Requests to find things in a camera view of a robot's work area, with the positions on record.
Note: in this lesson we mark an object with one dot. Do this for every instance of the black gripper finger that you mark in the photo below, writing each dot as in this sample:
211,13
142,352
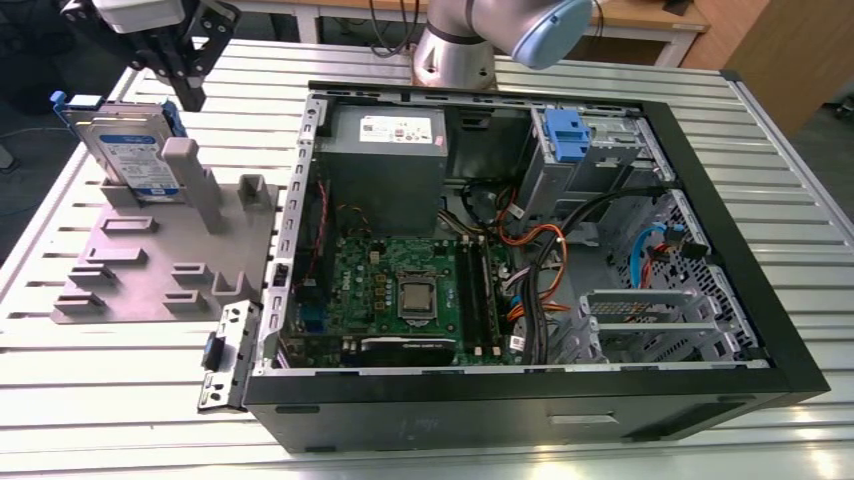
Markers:
216,25
179,90

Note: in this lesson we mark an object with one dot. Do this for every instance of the hard disk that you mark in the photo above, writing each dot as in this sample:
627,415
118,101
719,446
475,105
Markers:
130,155

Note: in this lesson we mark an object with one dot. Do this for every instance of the metal disk bay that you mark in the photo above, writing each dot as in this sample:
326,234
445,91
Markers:
641,327

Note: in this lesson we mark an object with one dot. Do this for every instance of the grey power supply unit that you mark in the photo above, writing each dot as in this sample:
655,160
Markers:
380,190

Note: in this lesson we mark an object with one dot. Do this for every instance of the grey parts rack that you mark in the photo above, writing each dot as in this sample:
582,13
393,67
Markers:
154,280

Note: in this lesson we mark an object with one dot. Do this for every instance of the green motherboard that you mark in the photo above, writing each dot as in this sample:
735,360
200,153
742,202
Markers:
363,260

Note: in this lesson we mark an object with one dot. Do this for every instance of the silver CPU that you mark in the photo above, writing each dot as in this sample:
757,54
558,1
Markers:
418,296

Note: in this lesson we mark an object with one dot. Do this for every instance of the blue plastic drive latch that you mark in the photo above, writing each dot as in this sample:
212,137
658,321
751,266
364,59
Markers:
566,135

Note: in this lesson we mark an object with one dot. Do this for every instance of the black graphics card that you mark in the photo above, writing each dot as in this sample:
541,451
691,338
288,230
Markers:
401,350

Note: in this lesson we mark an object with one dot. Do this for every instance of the black RAM stick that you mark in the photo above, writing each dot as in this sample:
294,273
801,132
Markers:
493,310

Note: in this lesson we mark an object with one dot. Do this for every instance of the metal optical drive cage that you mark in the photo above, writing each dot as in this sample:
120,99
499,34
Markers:
601,175

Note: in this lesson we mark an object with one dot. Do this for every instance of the wooden desk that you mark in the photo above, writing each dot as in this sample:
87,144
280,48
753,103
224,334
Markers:
650,22

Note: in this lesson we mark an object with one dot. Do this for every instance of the black PC case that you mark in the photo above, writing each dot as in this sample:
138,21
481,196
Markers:
467,415

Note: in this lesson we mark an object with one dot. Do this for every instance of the black chair caster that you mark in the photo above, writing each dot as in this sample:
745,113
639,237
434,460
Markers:
842,107

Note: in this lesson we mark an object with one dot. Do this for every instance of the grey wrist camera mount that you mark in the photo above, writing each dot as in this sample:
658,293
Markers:
136,15

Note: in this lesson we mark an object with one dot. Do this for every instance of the metal expansion slot bracket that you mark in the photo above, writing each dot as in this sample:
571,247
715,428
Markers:
234,350

